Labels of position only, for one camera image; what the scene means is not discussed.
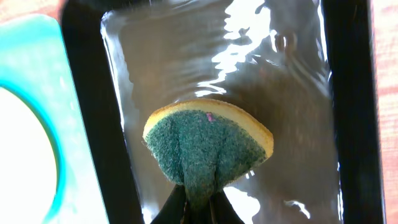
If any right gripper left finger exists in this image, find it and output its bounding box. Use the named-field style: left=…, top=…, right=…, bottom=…
left=151, top=185, right=187, bottom=224

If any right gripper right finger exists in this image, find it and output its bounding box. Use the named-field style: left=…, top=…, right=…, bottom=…
left=210, top=191, right=244, bottom=224

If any green and yellow sponge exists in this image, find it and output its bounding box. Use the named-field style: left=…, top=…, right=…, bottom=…
left=142, top=98, right=274, bottom=211

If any white plate with red stain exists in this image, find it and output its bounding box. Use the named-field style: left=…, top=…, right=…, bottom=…
left=1, top=88, right=57, bottom=223

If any black water tray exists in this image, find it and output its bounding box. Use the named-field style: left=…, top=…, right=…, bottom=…
left=61, top=0, right=385, bottom=223

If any blue plastic tray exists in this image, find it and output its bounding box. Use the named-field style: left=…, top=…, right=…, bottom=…
left=1, top=14, right=108, bottom=223

